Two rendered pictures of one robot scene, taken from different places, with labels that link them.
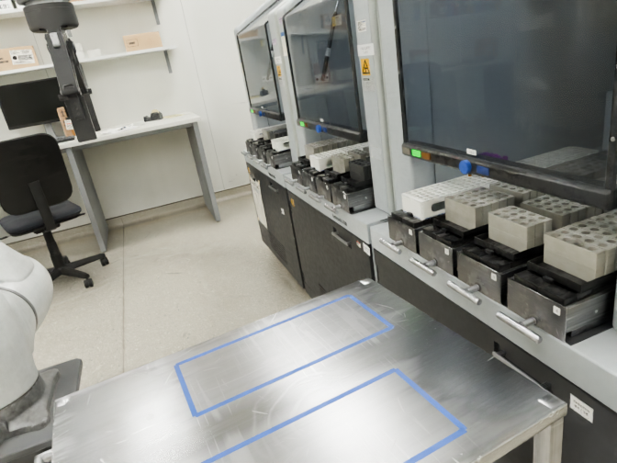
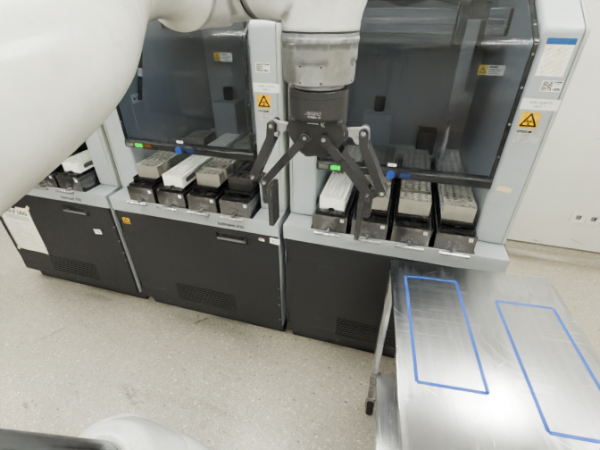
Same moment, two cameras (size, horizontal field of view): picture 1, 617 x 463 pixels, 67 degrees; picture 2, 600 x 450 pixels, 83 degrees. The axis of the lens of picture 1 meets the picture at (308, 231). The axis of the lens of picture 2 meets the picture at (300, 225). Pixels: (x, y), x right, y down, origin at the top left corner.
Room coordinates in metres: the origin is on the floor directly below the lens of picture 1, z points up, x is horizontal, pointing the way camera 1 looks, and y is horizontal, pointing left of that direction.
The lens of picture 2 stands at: (0.63, 0.74, 1.48)
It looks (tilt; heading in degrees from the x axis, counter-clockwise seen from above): 33 degrees down; 304
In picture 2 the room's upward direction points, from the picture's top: straight up
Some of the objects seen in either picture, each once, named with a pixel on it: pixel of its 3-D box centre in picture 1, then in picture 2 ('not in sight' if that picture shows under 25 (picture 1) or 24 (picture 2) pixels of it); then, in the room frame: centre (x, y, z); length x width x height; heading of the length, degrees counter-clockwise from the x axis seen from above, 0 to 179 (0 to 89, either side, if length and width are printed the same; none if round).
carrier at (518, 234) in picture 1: (510, 231); (414, 206); (0.89, -0.42, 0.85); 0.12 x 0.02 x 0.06; 17
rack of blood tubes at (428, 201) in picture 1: (457, 195); (338, 188); (1.21, -0.42, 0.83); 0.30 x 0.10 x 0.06; 107
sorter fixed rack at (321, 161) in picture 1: (347, 156); (190, 170); (1.88, -0.21, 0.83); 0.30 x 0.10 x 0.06; 107
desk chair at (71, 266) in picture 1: (41, 212); not in sight; (3.09, 1.76, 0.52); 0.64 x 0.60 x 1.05; 37
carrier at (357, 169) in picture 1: (359, 171); (241, 183); (1.56, -0.21, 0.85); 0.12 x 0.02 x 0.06; 18
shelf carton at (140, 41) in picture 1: (142, 42); not in sight; (4.24, 1.10, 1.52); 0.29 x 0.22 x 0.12; 106
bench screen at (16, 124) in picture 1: (42, 110); not in sight; (3.92, 1.93, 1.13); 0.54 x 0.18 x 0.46; 101
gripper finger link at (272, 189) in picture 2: (86, 113); (273, 203); (0.92, 0.38, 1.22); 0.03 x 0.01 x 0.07; 107
